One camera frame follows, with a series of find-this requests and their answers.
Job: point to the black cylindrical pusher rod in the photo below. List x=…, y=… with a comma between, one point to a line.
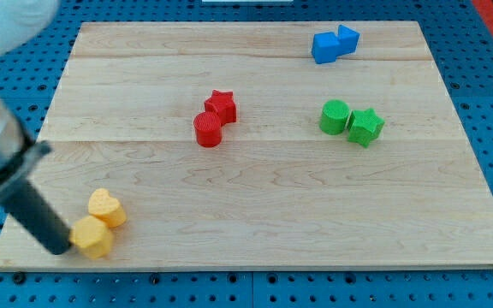
x=29, y=208

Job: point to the red star block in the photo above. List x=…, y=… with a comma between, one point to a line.
x=223, y=104

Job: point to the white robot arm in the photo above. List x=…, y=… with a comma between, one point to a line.
x=20, y=21

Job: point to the green star block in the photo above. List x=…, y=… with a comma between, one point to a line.
x=364, y=126

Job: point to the yellow hexagon block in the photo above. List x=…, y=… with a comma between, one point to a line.
x=91, y=237

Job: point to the yellow heart block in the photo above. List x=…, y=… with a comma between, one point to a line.
x=106, y=208

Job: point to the red cylinder block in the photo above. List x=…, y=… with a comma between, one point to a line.
x=208, y=129

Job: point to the wooden board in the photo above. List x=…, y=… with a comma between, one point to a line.
x=277, y=194

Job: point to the green cylinder block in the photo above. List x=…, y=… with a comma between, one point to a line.
x=334, y=117

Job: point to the blue cube block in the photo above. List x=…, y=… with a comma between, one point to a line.
x=325, y=47

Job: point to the blue triangular block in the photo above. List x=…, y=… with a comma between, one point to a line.
x=348, y=40

